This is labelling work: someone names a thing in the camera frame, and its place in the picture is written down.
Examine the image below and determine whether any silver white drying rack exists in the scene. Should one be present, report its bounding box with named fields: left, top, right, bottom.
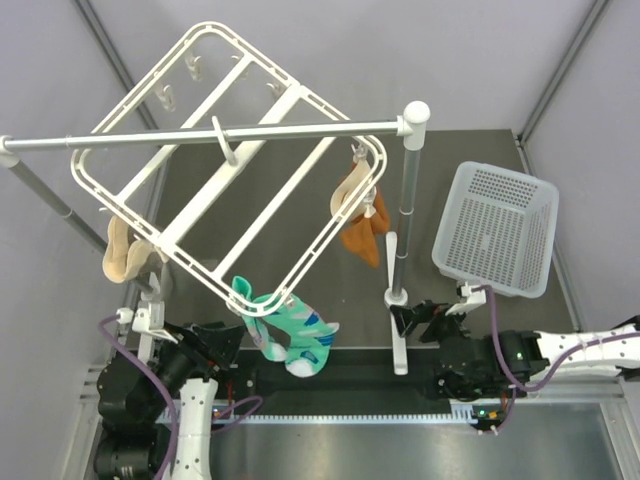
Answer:
left=1, top=101, right=430, bottom=378

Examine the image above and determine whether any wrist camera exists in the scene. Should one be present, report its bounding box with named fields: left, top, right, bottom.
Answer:
left=445, top=282, right=487, bottom=316
left=116, top=301, right=178, bottom=344

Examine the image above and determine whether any white perforated plastic basket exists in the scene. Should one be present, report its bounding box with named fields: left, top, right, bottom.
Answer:
left=432, top=161, right=559, bottom=299

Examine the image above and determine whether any white slotted cable duct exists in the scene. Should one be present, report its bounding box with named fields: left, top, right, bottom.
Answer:
left=154, top=402, right=476, bottom=426

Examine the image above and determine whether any teal sock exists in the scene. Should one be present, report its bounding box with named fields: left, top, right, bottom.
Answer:
left=263, top=295, right=340, bottom=378
left=232, top=276, right=287, bottom=362

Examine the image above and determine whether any beige sock left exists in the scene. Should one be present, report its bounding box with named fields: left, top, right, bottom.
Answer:
left=102, top=216, right=154, bottom=284

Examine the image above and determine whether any grey sock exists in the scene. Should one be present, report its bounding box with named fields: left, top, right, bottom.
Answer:
left=149, top=260, right=174, bottom=301

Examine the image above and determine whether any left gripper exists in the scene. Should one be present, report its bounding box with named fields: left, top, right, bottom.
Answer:
left=142, top=318, right=248, bottom=418

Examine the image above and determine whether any orange brown sock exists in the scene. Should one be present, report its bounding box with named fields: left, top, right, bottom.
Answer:
left=340, top=189, right=391, bottom=268

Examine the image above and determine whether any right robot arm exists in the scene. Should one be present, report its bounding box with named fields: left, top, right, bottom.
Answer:
left=390, top=300, right=639, bottom=402

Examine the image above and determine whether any short purple cable loop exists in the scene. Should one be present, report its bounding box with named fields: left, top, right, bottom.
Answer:
left=209, top=395, right=265, bottom=432

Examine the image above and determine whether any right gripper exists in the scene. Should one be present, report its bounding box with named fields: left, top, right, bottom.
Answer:
left=390, top=299, right=470, bottom=342

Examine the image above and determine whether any beige sock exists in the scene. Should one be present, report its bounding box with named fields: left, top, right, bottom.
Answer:
left=102, top=216, right=154, bottom=284
left=329, top=160, right=377, bottom=220

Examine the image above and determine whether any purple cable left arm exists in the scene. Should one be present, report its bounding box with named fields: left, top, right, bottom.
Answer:
left=97, top=313, right=179, bottom=476

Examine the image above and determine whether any dark grey table mat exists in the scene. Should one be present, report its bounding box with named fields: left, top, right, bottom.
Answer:
left=154, top=130, right=573, bottom=348

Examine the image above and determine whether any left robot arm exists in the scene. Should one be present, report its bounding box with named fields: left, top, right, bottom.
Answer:
left=93, top=322, right=245, bottom=479

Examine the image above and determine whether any beige sock right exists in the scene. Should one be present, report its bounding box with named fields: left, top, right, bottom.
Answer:
left=329, top=160, right=377, bottom=220

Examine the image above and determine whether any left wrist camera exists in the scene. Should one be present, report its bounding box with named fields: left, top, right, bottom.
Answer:
left=116, top=301, right=178, bottom=344

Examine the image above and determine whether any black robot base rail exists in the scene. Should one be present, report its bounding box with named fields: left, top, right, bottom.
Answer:
left=209, top=349, right=531, bottom=416

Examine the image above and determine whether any white square clip hanger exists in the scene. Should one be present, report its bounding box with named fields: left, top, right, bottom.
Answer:
left=63, top=21, right=408, bottom=317

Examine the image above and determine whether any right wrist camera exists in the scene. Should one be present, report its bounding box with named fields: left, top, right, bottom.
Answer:
left=445, top=282, right=487, bottom=316

